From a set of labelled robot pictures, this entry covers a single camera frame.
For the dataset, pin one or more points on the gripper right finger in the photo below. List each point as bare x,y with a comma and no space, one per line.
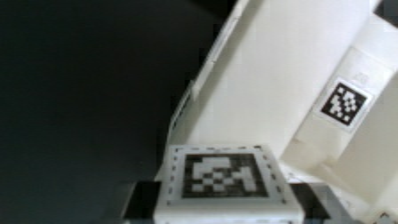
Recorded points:
323,210

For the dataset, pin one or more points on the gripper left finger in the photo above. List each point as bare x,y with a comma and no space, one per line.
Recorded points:
138,202

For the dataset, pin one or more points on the small tagged white cube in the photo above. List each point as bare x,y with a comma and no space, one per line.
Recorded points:
222,187

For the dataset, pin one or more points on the white chair back part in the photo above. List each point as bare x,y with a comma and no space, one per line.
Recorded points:
295,91

